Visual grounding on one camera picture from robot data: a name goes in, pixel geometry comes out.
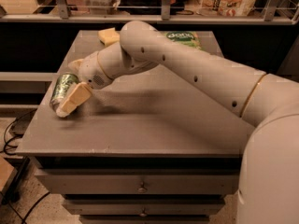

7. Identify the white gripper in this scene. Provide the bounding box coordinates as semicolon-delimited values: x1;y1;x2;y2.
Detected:
56;51;113;118

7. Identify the green soda can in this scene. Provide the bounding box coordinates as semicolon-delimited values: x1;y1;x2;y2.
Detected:
50;73;79;111

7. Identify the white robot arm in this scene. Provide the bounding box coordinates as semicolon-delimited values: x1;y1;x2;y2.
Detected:
56;21;299;224

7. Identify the yellow sponge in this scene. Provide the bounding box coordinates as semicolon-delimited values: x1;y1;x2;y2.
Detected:
98;28;120;47

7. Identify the clear plastic container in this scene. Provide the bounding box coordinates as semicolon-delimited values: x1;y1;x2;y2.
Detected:
82;0;121;15

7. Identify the black bag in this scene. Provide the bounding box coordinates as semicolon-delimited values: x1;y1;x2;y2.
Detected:
118;0;187;15

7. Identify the green snack bag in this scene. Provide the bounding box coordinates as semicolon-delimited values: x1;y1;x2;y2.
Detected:
164;31;202;49

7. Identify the metal railing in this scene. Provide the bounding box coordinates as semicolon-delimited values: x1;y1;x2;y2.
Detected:
0;0;299;25

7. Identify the black floor cables left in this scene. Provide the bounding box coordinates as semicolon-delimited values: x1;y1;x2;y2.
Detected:
0;109;50;224

